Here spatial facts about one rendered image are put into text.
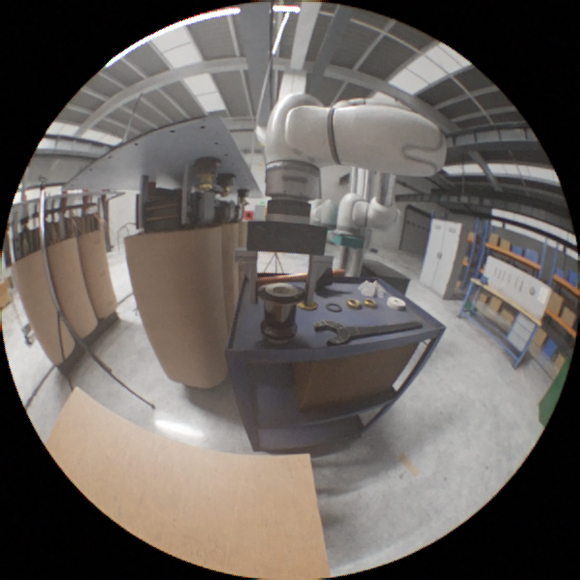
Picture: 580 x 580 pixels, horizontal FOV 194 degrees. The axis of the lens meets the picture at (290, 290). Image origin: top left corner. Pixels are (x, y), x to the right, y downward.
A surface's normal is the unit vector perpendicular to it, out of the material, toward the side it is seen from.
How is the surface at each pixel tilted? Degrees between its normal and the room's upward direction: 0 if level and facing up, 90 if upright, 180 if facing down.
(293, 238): 90
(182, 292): 90
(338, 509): 0
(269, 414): 0
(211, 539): 0
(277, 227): 90
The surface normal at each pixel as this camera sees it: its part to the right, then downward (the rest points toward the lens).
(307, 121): -0.43, 0.37
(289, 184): 0.11, 0.40
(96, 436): 0.09, -0.91
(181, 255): 0.58, 0.37
